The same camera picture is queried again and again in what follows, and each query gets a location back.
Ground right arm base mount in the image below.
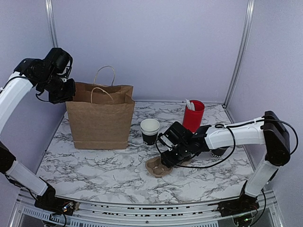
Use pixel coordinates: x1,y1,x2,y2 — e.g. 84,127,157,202
217,197,259,217

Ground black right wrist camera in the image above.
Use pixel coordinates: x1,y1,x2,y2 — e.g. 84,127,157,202
158,122,193,149

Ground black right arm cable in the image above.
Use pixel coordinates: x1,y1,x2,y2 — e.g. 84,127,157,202
155,120,299,170

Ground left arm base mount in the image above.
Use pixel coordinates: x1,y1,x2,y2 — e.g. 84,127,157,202
35,197,79,216

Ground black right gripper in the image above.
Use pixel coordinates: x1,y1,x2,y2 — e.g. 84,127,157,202
160,143,191,168

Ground white wrapped stirrers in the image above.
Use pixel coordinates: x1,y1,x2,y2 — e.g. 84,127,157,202
185,99,195,111

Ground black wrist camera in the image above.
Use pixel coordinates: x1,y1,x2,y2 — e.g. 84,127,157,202
43,48,73,79
158,122,193,149

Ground aluminium front rail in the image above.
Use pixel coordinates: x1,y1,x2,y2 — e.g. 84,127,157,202
8,189,285,227

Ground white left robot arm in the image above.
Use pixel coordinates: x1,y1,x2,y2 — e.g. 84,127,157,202
0,89,66,175

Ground orange white bowl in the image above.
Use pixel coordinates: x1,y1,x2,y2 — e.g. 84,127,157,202
64,112,69,121

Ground stacked black paper cups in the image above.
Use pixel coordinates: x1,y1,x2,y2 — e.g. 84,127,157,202
140,118,160,146

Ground right aluminium frame post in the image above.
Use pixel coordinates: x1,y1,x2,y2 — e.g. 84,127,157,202
223,0,255,108

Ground aluminium frame post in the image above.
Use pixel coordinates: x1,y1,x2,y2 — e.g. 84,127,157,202
45,0,72,105
223,0,255,108

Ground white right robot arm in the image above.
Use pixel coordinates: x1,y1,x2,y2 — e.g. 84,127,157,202
159,111,294,212

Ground red plastic cup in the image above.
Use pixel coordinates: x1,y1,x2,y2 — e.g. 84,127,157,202
182,100,205,133

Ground black paper coffee cup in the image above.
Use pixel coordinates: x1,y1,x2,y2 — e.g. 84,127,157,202
210,147,229,158

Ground brown cardboard cup carrier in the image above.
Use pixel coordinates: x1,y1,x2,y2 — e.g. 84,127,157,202
145,157,192,178

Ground brown paper bag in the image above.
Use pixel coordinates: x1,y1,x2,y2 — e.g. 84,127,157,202
65,65,136,150

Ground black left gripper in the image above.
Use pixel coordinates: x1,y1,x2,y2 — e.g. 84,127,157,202
37,70,75,104

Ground left aluminium frame post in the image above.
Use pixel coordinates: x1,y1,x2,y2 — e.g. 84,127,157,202
45,0,72,105

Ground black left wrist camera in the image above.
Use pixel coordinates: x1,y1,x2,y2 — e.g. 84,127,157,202
43,48,73,79

